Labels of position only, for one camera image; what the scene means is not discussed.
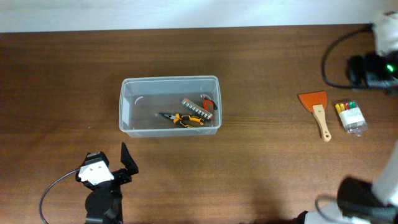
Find yellow black long-nose pliers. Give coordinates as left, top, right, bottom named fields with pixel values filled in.
left=159, top=113, right=205, bottom=128

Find orange socket bit holder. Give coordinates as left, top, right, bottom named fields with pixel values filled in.
left=181, top=98, right=213, bottom=121

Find red handled cutting pliers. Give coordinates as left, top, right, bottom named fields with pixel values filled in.
left=202, top=96, right=218, bottom=111

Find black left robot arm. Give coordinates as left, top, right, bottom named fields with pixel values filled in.
left=75, top=143, right=139, bottom=224

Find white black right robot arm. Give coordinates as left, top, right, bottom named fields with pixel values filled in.
left=291, top=10, right=397, bottom=223

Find clear plastic container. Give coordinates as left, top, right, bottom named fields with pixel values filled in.
left=119, top=75, right=222, bottom=138

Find clear box of coloured bits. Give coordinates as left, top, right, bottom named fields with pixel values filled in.
left=334, top=100, right=368, bottom=136

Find orange scraper wooden handle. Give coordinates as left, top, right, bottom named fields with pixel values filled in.
left=298, top=91, right=331, bottom=142

